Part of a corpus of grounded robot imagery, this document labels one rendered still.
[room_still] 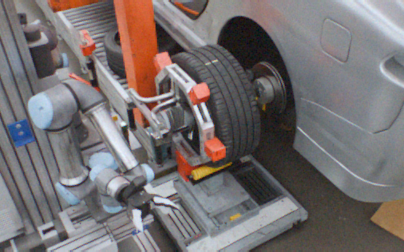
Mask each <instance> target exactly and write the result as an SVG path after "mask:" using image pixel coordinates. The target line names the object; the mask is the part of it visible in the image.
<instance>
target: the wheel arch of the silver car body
mask: <svg viewBox="0 0 404 252"><path fill-rule="evenodd" d="M274 44H275V42H274V41H273V39H272V38H271V36H270V34H269V33H268V32H267V31H266V30H265V29H264V28H263V27H262V26H261V25H260V24H259V23H258V22H257V21H256V20H254V19H253V18H250V17H248V16H247V15H245V14H234V15H232V16H231V17H229V18H228V19H227V20H226V21H225V22H224V23H223V25H222V26H221V27H220V29H219V31H218V34H217V36H216V45H220V46H222V47H224V48H225V49H226V50H227V51H229V52H230V53H231V54H232V56H233V57H234V58H235V59H236V60H237V61H238V62H239V63H240V65H241V66H242V68H243V69H246V68H249V67H252V66H254V65H256V64H258V63H259V62H260V61H261V60H264V59H266V57H267V55H268V53H269V51H270V50H271V47H272V46H273V45H274ZM279 54H280V55H281V53H280V51H279V49H278V48H277V46H276V45H275V47H274V48H273V50H272V51H271V53H270V55H269V57H268V59H267V60H269V61H271V62H272V63H274V64H275V65H276V64H279ZM281 57H282V55H281ZM282 58H283V57H282ZM296 131H297V112H296ZM296 131H295V138H296ZM294 143H295V139H294ZM294 143H293V145H294ZM293 145H292V147H293Z"/></svg>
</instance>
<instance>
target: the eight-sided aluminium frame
mask: <svg viewBox="0 0 404 252"><path fill-rule="evenodd" d="M170 78H172V80H173V81H174V82H175V83H176V84H177V85H178V86H179V87H180V89H182V90H183V91H184V93H185V95H186V97H187V98H188V103H189V105H190V108H191V110H192V113H193V115H194V117H195V118H196V122H197V124H198V127H199V130H200V156H198V155H197V154H196V153H195V151H194V150H193V149H192V148H191V147H190V145H188V143H187V142H186V140H185V139H184V137H183V136H182V135H181V132H178V133H176V136H174V134H173V135H172V138H173V140H172V143H173V146H174V147H176V149H177V150H178V151H179V153H180V154H181V155H182V156H183V157H184V158H185V159H186V160H187V161H188V164H189V165H190V166H191V167H193V166H196V165H198V164H202V163H206V162H208V161H209V160H211V159H209V158H208V156H207V155H206V154H205V153H204V142H206V141H208V140H211V139H213V138H214V131H215V130H214V126H213V123H212V120H211V118H210V117H209V115H208V111H207V109H206V107H205V105H204V103H200V104H198V105H199V107H200V111H201V113H202V117H203V118H204V121H202V117H201V114H200V112H199V109H198V108H197V105H193V104H192V102H191V101H190V99H189V97H188V91H189V90H190V88H191V87H193V86H196V83H195V81H193V80H192V79H191V78H190V77H189V76H188V74H186V73H185V72H184V71H183V70H182V69H181V68H179V66H178V65H176V64H175V63H174V64H172V65H168V66H165V67H164V68H163V69H162V70H161V71H160V73H158V75H157V76H156V77H155V83H156V91H157V95H158V96H159V95H162V89H161V86H163V93H164V94H165V93H169V90H168V80H169V79H170ZM181 78H182V79H183V80H184V81H185V82H184V81H183V80H182V79H181ZM168 108H171V105H169V106H167V107H165V108H162V109H161V110H159V112H161V111H163V110H165V109H168ZM206 133H207V139H206ZM181 144H182V145H184V147H185V149H186V150H187V151H188V152H186V151H185V149H184V148H183V147H182V146H181ZM188 154H189V155H190V156H191V157H190V156H189V155H188Z"/></svg>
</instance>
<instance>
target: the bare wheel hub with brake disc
mask: <svg viewBox="0 0 404 252"><path fill-rule="evenodd" d="M252 72H253V73H254V74H255V80H254V82H253V85H252V89H253V91H254V94H255V89H256V88H258V87H259V88H261V90H262V93H263V95H262V97H260V98H259V97H258V100H257V103H258V104H259V106H260V107H261V108H262V109H263V104H265V112H266V113H267V114H268V115H271V116H276V115H278V114H280V113H281V112H283V110H284V109H285V107H286V103H287V93H286V89H285V86H284V83H283V80H282V78H281V76H280V75H279V74H278V73H277V71H276V70H275V68H274V67H273V66H272V65H271V64H269V63H267V62H264V61H262V62H260V63H258V64H256V65H254V66H253V68H252ZM255 97H257V95H256V94H255Z"/></svg>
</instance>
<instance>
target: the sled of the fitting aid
mask: <svg viewBox="0 0 404 252"><path fill-rule="evenodd" d="M173 187H174V189H175V190H176V192H177V193H178V195H179V196H180V197H181V198H182V199H183V201H184V202H185V203H186V204H187V206H188V209H189V210H190V211H191V212H192V213H193V214H194V215H195V217H196V218H197V220H198V221H199V222H200V224H201V225H202V227H203V228H204V229H205V231H206V232H207V233H208V235H209V236H210V238H215V237H216V236H217V235H219V234H221V233H223V232H225V231H226V230H229V229H232V228H233V227H235V226H238V225H240V224H241V223H243V222H246V221H247V220H249V219H251V218H253V217H255V216H257V215H259V213H260V205H259V204H258V203H257V202H256V201H255V200H254V199H253V198H252V197H251V196H250V195H248V200H246V201H243V202H241V203H238V204H236V205H235V206H233V207H231V208H229V209H227V210H226V211H223V212H221V213H219V214H218V215H213V216H212V217H210V218H208V216H207V215H205V214H204V212H203V211H202V209H201V208H200V206H199V205H198V203H197V202H196V201H195V200H194V199H193V198H192V196H191V195H190V194H189V193H188V190H187V189H186V187H184V186H183V184H182V183H181V182H180V181H179V179H178V178H176V179H174V180H173Z"/></svg>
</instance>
